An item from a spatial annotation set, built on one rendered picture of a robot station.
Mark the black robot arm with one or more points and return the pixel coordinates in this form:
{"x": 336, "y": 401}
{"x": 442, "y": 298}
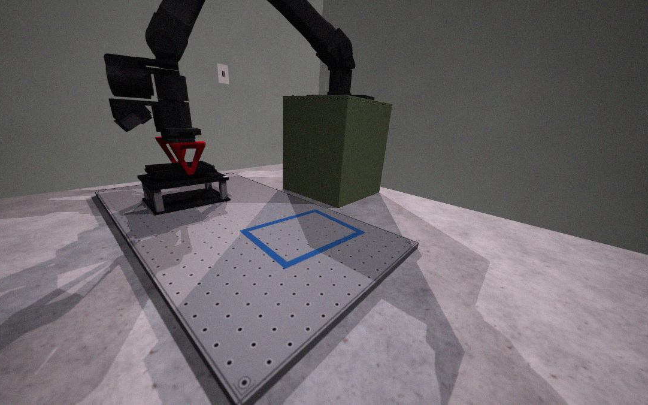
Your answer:
{"x": 167, "y": 37}

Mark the blue tape outline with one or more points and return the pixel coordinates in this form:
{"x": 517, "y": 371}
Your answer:
{"x": 290, "y": 263}

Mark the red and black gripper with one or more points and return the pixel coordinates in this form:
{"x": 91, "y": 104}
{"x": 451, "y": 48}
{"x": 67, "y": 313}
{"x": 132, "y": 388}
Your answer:
{"x": 180, "y": 139}

